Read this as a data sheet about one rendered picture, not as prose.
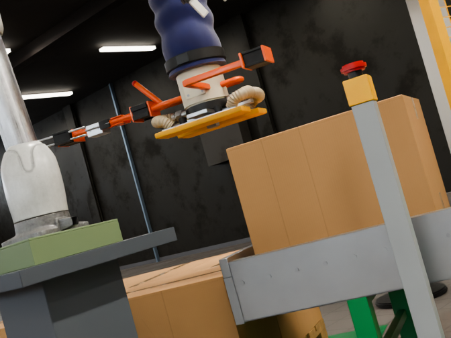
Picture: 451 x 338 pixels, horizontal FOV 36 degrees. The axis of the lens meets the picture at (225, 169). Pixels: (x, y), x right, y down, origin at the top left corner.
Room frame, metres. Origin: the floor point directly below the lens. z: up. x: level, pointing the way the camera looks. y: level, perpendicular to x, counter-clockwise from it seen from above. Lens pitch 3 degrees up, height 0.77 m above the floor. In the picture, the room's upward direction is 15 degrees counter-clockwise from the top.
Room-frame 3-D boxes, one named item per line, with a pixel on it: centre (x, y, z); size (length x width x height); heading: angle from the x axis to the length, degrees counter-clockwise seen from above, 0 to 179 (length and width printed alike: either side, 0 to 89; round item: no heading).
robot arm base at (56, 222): (1.95, 0.52, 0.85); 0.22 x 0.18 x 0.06; 55
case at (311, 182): (2.39, -0.37, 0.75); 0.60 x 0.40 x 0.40; 68
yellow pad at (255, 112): (2.62, -0.03, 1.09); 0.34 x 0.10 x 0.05; 69
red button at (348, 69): (1.84, -0.40, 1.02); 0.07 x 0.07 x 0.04
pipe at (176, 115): (2.53, 0.00, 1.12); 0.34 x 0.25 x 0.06; 69
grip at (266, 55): (2.18, -0.19, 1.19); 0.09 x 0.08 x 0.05; 159
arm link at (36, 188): (1.98, 0.54, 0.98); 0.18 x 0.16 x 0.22; 13
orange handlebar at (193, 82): (2.49, 0.23, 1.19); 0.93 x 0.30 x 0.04; 69
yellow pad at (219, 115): (2.45, 0.03, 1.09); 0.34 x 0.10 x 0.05; 69
